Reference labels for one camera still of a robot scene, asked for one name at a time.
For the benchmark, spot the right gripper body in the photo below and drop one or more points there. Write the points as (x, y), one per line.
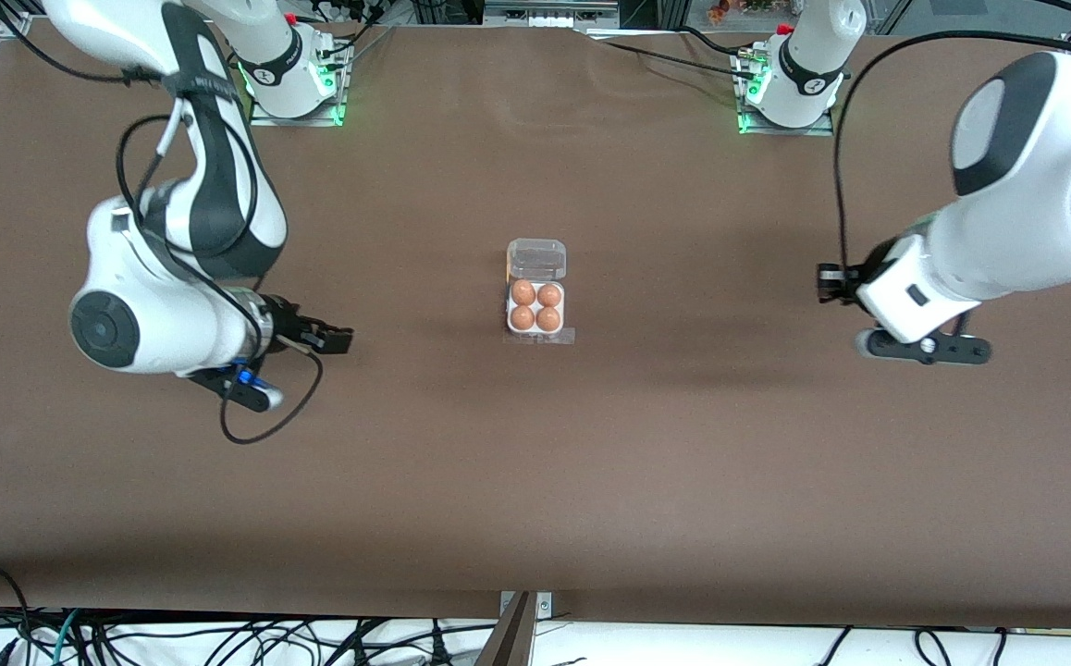
(292, 326)

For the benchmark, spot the brown egg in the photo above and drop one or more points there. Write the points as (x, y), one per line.
(523, 317)
(548, 319)
(549, 295)
(523, 292)

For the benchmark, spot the clear plastic egg box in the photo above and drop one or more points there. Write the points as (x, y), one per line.
(535, 259)

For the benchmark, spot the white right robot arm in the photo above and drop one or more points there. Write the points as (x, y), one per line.
(156, 324)

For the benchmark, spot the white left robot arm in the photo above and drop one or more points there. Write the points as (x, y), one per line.
(1035, 203)

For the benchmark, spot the clear plastic egg carton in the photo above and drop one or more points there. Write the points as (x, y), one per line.
(565, 337)

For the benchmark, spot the grey control box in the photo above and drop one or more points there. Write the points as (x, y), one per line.
(545, 11)

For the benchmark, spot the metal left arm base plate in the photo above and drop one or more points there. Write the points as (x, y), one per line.
(822, 129)

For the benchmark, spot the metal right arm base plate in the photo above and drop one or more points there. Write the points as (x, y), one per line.
(263, 118)

